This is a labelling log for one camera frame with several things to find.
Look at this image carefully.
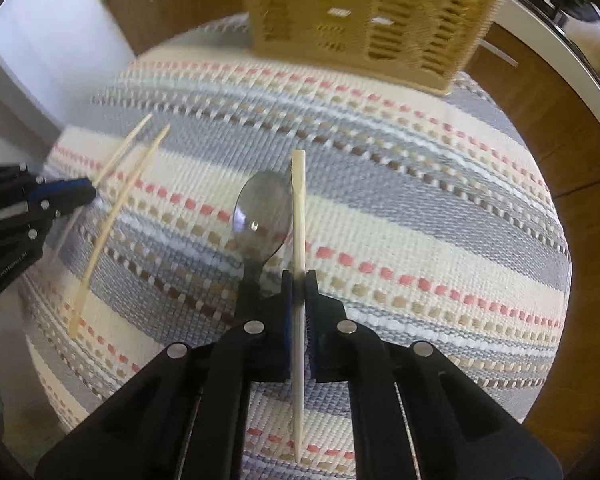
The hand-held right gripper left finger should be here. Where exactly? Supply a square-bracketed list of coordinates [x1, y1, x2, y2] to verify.
[35, 270, 302, 480]

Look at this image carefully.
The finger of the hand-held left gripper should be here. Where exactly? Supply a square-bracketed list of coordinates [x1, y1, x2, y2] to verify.
[39, 194, 99, 219]
[30, 175, 97, 201]

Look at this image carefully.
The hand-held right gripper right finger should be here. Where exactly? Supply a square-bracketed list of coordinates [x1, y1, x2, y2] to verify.
[304, 270, 563, 480]

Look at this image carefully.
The clear plastic spoon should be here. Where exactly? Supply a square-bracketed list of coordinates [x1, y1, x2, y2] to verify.
[232, 170, 296, 326]

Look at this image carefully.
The yellow plastic utensil basket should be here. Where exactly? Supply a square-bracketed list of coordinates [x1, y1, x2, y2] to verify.
[235, 0, 522, 97]

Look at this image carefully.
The striped woven table mat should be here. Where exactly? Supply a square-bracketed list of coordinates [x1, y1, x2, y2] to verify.
[17, 15, 574, 480]

